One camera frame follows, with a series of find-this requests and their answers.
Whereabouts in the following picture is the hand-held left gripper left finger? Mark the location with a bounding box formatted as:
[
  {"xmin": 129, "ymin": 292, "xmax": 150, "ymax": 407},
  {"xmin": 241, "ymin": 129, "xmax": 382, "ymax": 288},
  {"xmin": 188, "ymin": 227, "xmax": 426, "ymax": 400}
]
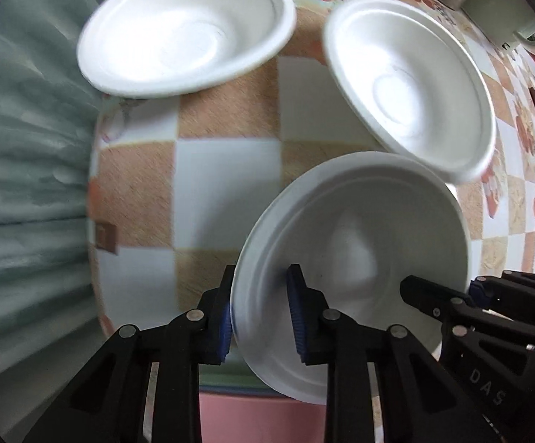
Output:
[{"xmin": 23, "ymin": 265, "xmax": 238, "ymax": 443}]

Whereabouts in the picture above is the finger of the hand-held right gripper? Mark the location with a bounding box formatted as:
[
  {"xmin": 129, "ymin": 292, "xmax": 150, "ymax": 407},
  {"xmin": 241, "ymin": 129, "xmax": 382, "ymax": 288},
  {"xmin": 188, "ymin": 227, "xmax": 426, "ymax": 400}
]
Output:
[
  {"xmin": 469, "ymin": 269, "xmax": 535, "ymax": 329},
  {"xmin": 400, "ymin": 275, "xmax": 535, "ymax": 352}
]

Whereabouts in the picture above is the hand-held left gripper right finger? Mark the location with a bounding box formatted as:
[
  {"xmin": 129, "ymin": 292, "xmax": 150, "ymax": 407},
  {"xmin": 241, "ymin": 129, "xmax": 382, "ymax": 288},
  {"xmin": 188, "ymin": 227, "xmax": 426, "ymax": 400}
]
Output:
[{"xmin": 286, "ymin": 263, "xmax": 504, "ymax": 443}]

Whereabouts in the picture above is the white disposable bowl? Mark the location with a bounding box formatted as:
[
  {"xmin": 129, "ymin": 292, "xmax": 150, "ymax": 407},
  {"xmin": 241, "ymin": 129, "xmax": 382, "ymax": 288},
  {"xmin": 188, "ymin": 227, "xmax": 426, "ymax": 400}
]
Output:
[
  {"xmin": 76, "ymin": 0, "xmax": 297, "ymax": 99},
  {"xmin": 322, "ymin": 0, "xmax": 498, "ymax": 185},
  {"xmin": 231, "ymin": 151, "xmax": 473, "ymax": 404}
]

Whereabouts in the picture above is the pink surface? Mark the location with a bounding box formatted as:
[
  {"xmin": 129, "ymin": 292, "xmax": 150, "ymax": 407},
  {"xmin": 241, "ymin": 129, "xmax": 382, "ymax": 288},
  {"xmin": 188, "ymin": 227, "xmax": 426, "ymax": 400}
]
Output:
[{"xmin": 197, "ymin": 390, "xmax": 329, "ymax": 443}]

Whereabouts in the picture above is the checkered fruit-print tablecloth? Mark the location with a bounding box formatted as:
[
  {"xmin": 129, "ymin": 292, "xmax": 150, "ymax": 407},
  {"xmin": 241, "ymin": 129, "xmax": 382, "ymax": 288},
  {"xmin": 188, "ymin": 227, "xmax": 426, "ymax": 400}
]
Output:
[{"xmin": 86, "ymin": 0, "xmax": 535, "ymax": 395}]

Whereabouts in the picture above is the grey-green pleated curtain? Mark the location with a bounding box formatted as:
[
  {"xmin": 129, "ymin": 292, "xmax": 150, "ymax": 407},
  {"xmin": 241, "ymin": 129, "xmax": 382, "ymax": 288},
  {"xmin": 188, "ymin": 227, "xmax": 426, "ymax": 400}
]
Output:
[{"xmin": 0, "ymin": 0, "xmax": 157, "ymax": 407}]

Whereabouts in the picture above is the pale green container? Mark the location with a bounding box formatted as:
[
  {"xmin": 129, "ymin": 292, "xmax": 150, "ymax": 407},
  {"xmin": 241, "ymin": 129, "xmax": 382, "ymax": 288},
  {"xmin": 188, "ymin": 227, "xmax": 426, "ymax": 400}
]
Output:
[{"xmin": 460, "ymin": 0, "xmax": 535, "ymax": 48}]

